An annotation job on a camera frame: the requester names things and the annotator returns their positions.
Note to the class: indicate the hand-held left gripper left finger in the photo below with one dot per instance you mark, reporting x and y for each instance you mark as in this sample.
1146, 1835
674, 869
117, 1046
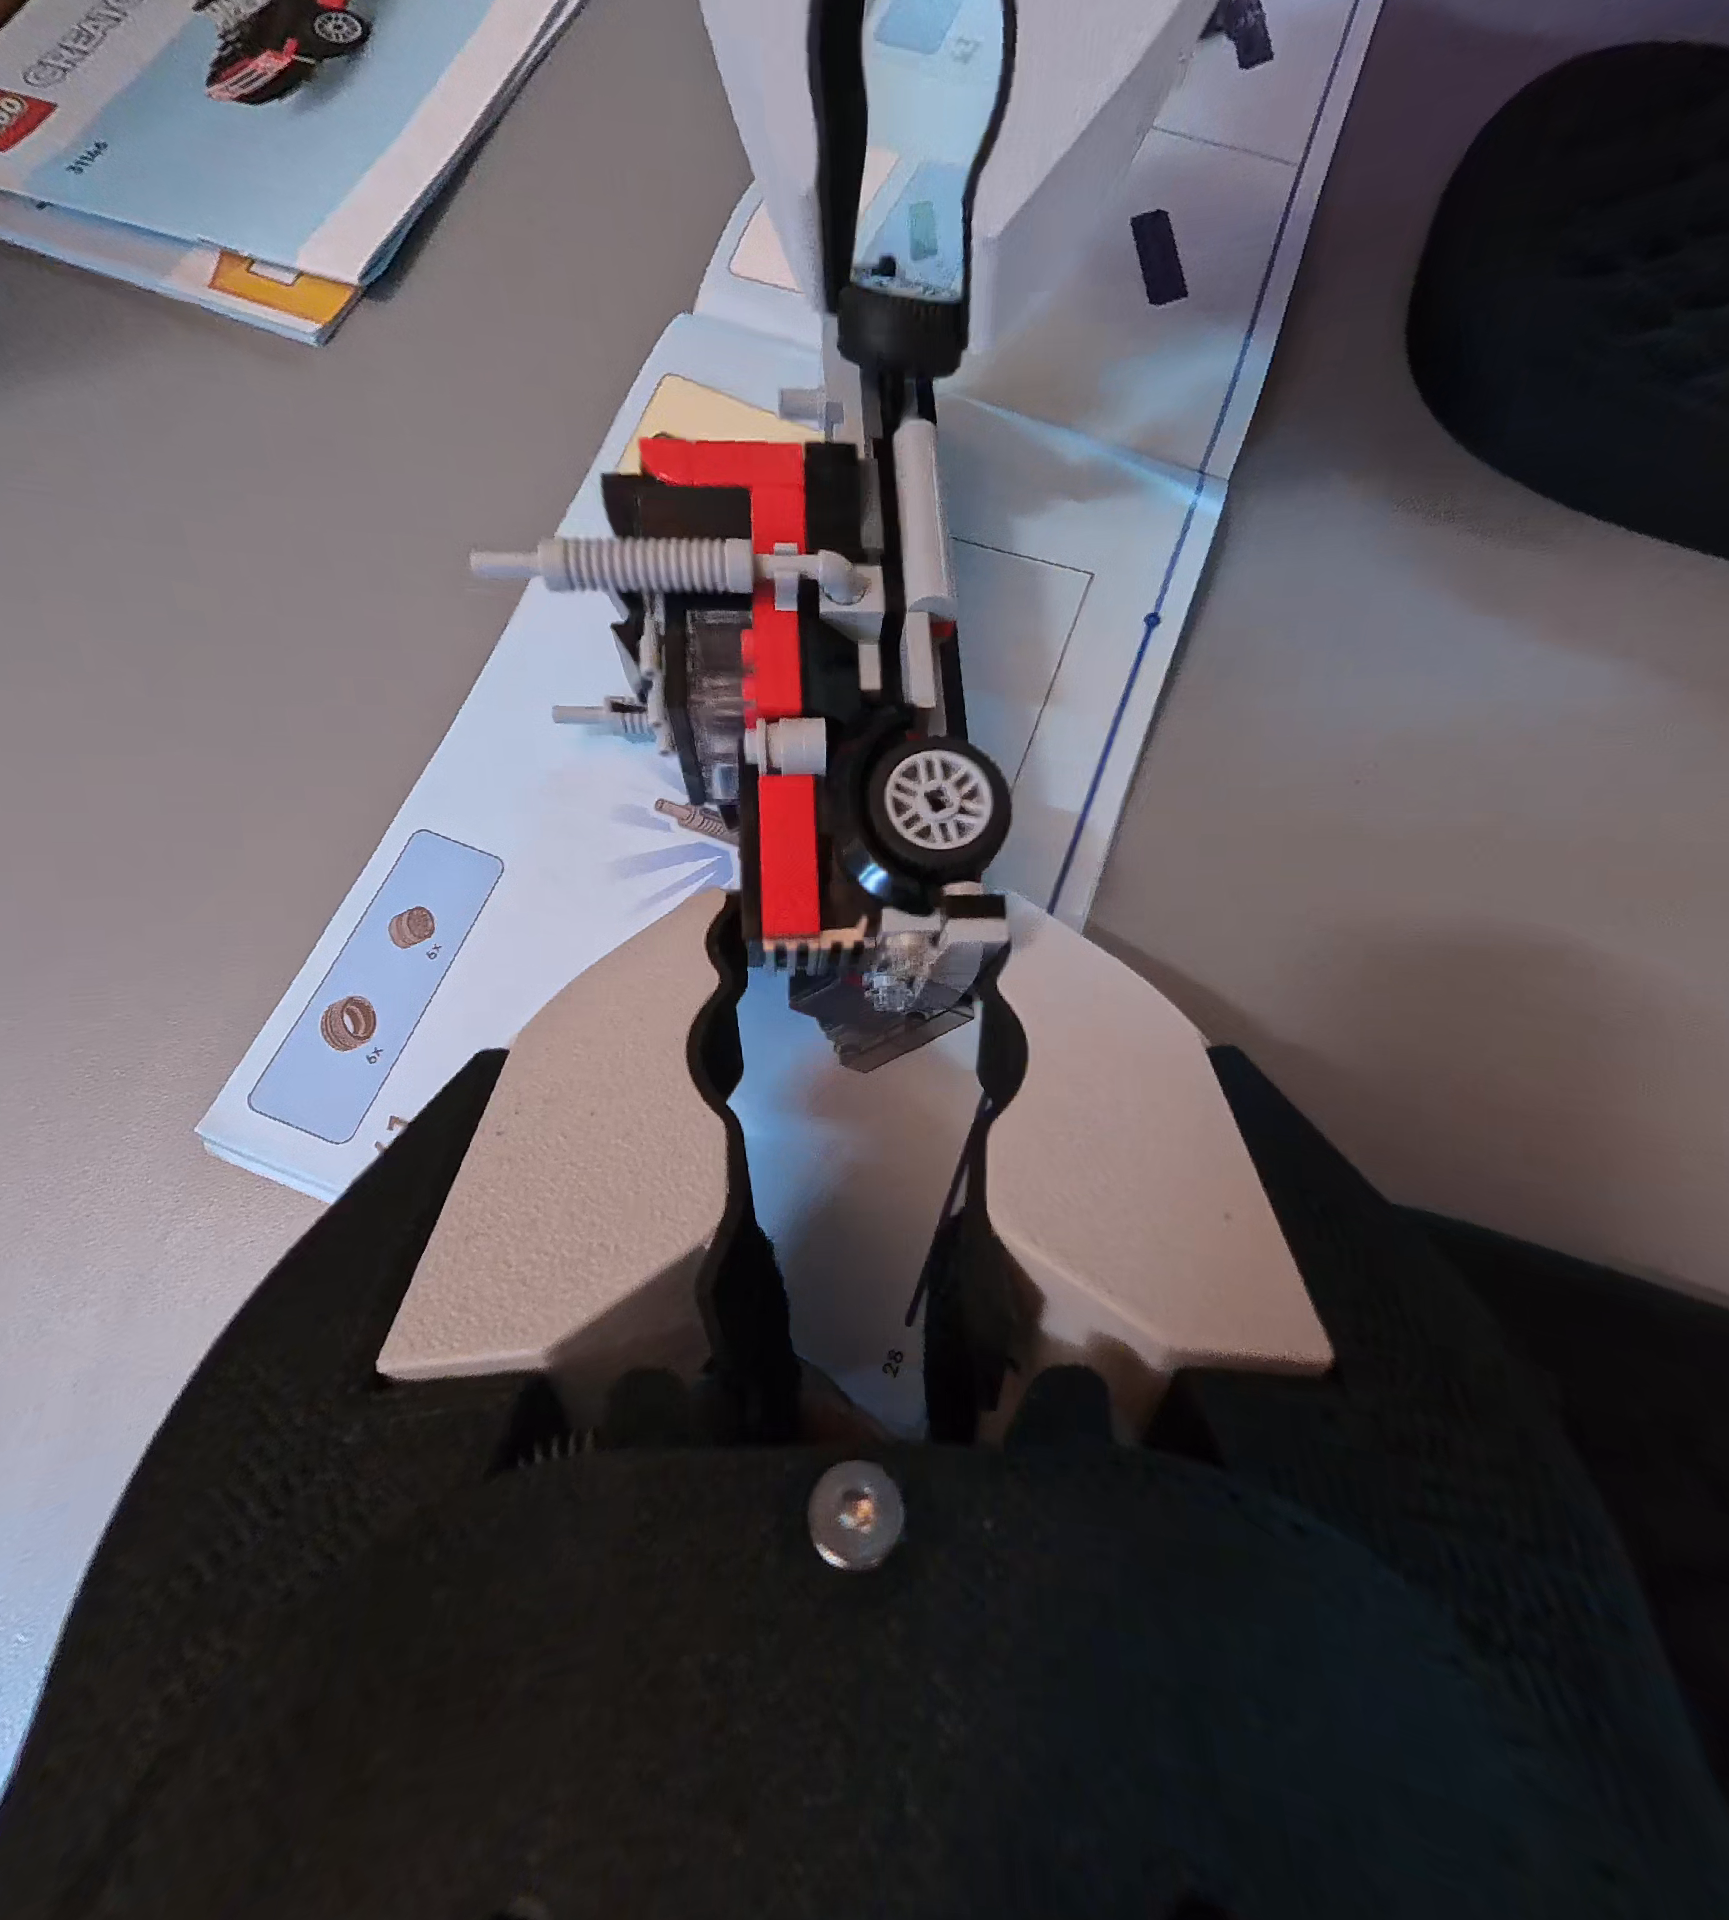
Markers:
565, 1200

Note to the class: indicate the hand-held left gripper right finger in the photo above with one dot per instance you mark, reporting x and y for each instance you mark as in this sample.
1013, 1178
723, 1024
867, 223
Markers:
1136, 1200

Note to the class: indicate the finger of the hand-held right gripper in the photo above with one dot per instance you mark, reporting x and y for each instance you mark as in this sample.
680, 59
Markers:
761, 151
1090, 121

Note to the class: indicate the small lego wheel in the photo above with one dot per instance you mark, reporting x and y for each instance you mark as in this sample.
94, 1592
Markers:
937, 799

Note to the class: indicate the red black lego vehicle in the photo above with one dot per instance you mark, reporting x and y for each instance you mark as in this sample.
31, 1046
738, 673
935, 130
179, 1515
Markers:
775, 660

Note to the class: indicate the small dark lego piece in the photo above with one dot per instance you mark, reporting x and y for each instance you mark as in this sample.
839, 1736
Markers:
1245, 31

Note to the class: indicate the open lego instruction booklet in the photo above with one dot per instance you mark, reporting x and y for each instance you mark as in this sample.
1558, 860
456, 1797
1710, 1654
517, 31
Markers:
414, 991

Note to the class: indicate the closed lego instruction booklet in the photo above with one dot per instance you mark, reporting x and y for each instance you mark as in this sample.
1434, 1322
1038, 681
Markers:
234, 151

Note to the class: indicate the black quilted pad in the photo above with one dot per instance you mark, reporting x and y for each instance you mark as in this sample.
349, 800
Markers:
1645, 300
1706, 1500

